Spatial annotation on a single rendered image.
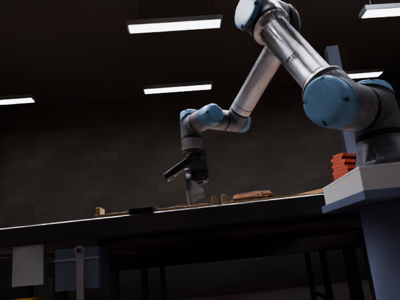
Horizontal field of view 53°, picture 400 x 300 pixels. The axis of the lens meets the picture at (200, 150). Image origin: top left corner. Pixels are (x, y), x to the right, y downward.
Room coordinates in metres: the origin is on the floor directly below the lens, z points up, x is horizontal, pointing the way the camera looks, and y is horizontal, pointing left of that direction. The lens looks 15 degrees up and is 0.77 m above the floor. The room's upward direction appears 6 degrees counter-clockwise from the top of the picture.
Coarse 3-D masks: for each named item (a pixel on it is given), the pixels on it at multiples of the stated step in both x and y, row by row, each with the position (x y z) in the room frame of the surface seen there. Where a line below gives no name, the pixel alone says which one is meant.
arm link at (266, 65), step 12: (300, 24) 1.12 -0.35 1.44; (264, 48) 1.20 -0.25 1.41; (264, 60) 1.20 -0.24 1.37; (276, 60) 1.20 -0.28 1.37; (252, 72) 1.25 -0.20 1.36; (264, 72) 1.23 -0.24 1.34; (252, 84) 1.26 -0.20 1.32; (264, 84) 1.26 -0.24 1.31; (240, 96) 1.31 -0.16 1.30; (252, 96) 1.29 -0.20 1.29; (240, 108) 1.33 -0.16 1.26; (252, 108) 1.34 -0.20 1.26; (240, 120) 1.36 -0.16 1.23; (240, 132) 1.43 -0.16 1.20
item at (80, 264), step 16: (80, 240) 1.24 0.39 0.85; (96, 240) 1.23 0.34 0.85; (64, 256) 1.23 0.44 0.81; (80, 256) 1.22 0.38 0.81; (96, 256) 1.22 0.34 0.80; (64, 272) 1.23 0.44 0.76; (80, 272) 1.22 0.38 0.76; (96, 272) 1.22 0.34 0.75; (64, 288) 1.23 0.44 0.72; (80, 288) 1.22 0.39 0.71
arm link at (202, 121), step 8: (216, 104) 1.29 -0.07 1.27; (200, 112) 1.30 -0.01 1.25; (208, 112) 1.27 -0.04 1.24; (216, 112) 1.29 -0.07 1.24; (224, 112) 1.34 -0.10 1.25; (192, 120) 1.34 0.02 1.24; (200, 120) 1.30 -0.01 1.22; (208, 120) 1.28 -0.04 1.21; (216, 120) 1.29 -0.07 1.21; (224, 120) 1.34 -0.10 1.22; (192, 128) 1.36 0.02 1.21; (200, 128) 1.34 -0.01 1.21; (208, 128) 1.34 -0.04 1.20; (216, 128) 1.35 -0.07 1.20; (224, 128) 1.36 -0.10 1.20
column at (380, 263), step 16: (368, 192) 0.83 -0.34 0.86; (384, 192) 0.83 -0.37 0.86; (336, 208) 1.00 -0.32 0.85; (352, 208) 1.03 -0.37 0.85; (368, 208) 0.94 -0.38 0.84; (384, 208) 0.91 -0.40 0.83; (368, 224) 0.95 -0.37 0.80; (384, 224) 0.92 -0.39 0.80; (368, 240) 0.97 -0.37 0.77; (384, 240) 0.92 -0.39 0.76; (368, 256) 0.99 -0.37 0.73; (384, 256) 0.93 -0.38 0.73; (384, 272) 0.94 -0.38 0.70; (384, 288) 0.95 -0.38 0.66
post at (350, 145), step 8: (328, 48) 3.09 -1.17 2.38; (336, 48) 3.09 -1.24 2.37; (328, 56) 3.09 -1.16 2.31; (336, 56) 3.09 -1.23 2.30; (336, 64) 3.09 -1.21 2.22; (344, 136) 3.09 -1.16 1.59; (352, 136) 3.09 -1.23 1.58; (344, 144) 3.12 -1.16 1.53; (352, 144) 3.09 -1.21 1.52; (344, 152) 3.16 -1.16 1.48; (352, 152) 3.09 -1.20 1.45; (368, 264) 3.10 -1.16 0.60; (368, 272) 3.14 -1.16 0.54; (368, 280) 3.18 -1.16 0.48
